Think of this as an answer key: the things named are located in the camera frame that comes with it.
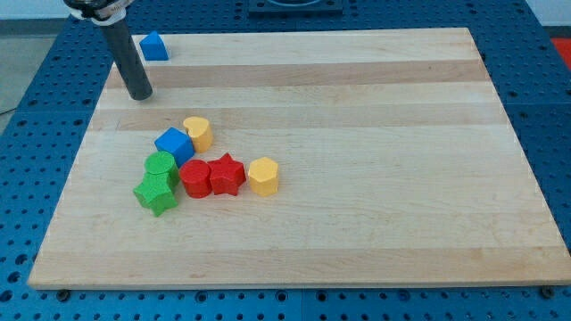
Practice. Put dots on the red star block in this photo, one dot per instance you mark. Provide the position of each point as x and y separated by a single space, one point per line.
227 175

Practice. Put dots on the yellow heart block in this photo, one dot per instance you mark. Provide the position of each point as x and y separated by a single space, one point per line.
200 132

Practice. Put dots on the green star block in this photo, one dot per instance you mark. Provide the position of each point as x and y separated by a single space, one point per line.
156 193

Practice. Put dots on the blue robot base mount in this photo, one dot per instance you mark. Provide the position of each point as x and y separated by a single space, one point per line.
259 7

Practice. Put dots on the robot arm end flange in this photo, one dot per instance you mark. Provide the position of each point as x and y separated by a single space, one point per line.
99 10

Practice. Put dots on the blue triangular block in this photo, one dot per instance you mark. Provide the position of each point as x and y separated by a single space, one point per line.
153 47

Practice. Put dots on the wooden board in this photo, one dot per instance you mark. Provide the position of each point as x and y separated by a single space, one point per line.
398 166

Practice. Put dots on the blue cube block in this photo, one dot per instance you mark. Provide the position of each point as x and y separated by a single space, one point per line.
177 143

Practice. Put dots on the green cylinder block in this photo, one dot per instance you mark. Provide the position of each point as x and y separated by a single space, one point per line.
163 162

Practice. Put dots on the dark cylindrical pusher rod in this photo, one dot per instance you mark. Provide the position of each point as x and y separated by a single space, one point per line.
127 60

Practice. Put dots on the red cylinder block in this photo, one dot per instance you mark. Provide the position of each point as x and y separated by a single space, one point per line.
195 176

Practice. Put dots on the yellow hexagon block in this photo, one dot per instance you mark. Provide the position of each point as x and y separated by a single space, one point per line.
263 176

